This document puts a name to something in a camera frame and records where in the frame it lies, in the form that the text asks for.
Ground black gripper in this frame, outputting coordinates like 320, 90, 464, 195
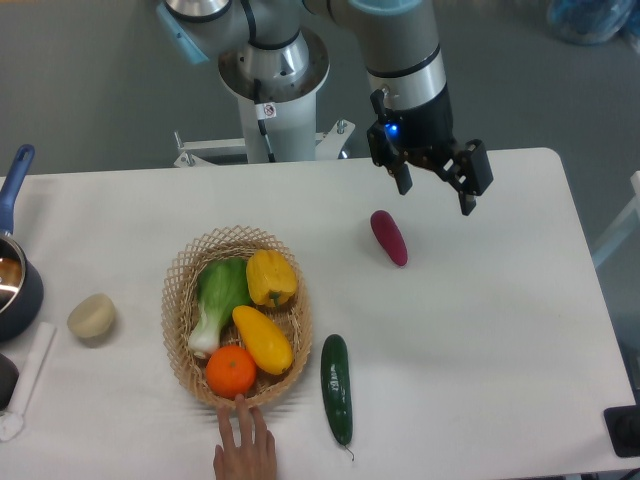
367, 89, 494, 216

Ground woven wicker basket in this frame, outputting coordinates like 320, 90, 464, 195
161, 225, 313, 408

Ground yellow mango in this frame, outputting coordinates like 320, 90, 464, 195
232, 305, 294, 376

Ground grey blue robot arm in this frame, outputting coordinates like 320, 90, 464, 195
157, 1, 493, 214

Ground bare human hand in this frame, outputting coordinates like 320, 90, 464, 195
212, 394, 277, 479

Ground purple sweet potato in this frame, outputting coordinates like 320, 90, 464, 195
370, 210, 408, 267

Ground yellow bell pepper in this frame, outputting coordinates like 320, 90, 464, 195
246, 249, 298, 308

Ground blue plastic bag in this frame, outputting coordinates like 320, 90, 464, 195
546, 0, 639, 46

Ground dark green cucumber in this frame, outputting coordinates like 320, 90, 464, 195
320, 334, 355, 460

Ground green bok choy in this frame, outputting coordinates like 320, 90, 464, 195
188, 257, 251, 359

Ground orange fruit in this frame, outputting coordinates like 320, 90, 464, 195
205, 345, 257, 399

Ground black device at right edge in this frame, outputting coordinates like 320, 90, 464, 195
603, 405, 640, 458

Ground beige potato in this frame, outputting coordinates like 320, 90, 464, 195
67, 293, 116, 339

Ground dark blue saucepan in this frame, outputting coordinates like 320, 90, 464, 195
1, 144, 44, 342

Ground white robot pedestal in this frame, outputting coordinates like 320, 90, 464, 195
174, 28, 355, 167

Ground white frame right edge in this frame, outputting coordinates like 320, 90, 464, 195
591, 171, 639, 269

